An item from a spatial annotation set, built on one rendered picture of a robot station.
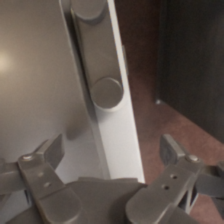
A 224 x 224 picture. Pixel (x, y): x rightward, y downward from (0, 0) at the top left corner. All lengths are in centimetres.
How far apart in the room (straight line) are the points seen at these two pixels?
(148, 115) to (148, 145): 21
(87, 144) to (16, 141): 7
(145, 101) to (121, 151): 86
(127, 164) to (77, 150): 8
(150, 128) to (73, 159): 96
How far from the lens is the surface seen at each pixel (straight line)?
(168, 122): 112
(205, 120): 57
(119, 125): 19
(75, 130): 16
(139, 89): 103
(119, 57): 17
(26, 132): 17
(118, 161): 21
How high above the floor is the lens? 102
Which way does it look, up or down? 75 degrees down
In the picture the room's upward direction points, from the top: 174 degrees counter-clockwise
